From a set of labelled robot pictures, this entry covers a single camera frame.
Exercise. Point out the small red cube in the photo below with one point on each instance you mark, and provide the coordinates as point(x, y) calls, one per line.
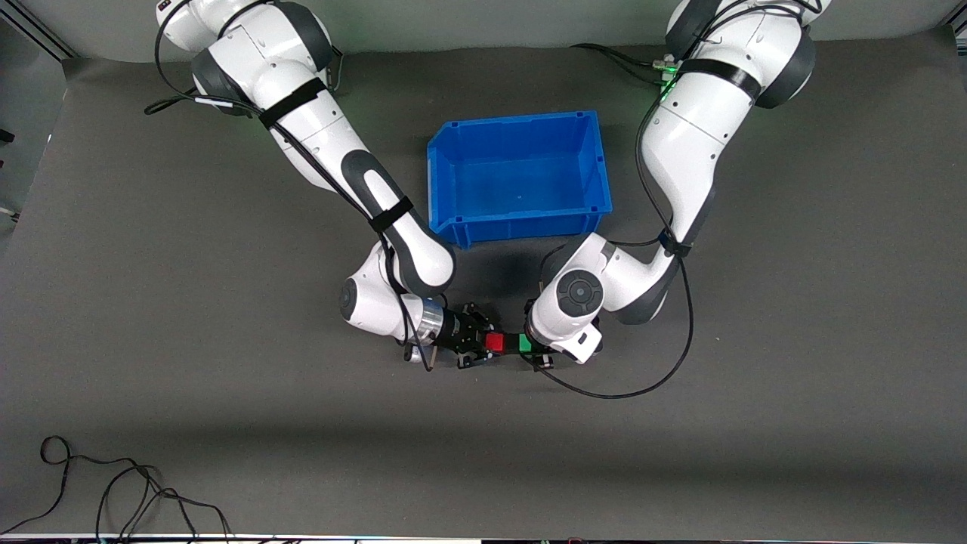
point(495, 342)

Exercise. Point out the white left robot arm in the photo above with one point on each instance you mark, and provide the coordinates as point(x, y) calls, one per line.
point(695, 136)

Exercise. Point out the blue plastic storage bin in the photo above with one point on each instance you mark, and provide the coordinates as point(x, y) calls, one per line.
point(521, 181)

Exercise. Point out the dark aluminium frame rail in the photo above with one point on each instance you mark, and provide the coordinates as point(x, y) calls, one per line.
point(45, 34)
point(959, 29)

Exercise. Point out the small black cube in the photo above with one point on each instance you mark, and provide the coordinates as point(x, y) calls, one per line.
point(512, 344)

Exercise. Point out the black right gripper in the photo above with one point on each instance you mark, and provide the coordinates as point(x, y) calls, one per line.
point(458, 329)

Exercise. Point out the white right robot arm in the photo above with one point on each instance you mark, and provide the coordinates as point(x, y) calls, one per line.
point(302, 113)

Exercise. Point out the dark grey table mat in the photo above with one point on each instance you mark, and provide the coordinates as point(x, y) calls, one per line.
point(227, 393)

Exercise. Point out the small green cube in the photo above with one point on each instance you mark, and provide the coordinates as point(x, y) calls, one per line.
point(527, 344)

